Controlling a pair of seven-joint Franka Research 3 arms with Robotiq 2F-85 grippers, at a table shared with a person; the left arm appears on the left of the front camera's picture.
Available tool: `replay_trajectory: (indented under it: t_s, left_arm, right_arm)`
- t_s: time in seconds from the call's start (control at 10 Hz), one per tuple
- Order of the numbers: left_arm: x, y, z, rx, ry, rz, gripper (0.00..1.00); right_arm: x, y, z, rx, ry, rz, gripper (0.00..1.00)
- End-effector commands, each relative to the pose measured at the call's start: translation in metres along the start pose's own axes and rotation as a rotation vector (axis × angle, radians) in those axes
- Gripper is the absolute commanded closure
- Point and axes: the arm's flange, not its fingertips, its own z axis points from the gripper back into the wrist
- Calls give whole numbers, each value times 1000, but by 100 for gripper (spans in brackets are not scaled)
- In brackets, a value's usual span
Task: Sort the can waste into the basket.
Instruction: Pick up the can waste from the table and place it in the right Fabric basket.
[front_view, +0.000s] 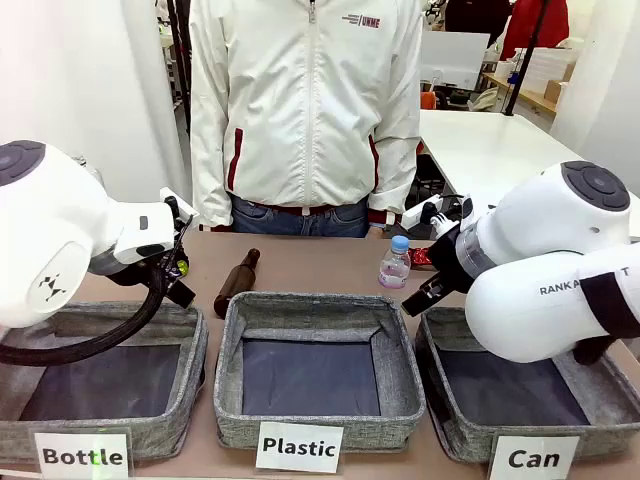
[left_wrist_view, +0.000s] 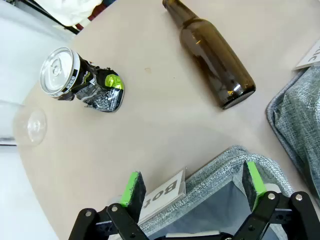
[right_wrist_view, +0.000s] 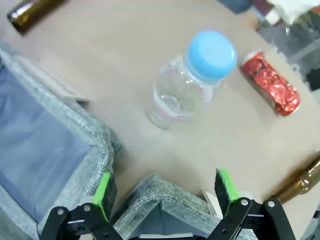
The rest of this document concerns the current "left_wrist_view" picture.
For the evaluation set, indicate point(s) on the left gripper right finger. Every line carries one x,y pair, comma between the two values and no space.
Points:
253,183

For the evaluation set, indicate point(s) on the person's white zip jacket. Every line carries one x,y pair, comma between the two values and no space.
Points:
72,11

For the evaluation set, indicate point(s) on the white Plastic label sign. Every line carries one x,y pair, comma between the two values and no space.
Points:
311,56

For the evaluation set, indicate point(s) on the crushed black drink can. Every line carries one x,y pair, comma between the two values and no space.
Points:
82,81

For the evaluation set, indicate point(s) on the white Bottle label sign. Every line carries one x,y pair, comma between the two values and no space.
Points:
162,195

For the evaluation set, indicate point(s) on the grey fabric basket, Plastic sign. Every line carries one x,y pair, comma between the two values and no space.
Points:
300,120

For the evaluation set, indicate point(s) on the large clear plastic bottle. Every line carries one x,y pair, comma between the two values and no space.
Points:
32,127

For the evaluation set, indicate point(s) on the brown glass bottle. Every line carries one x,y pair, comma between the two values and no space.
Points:
212,57

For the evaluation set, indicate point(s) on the grey fabric basket, Bottle sign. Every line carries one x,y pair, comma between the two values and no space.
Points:
212,180

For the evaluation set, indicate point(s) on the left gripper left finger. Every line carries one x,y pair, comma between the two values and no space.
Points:
132,192

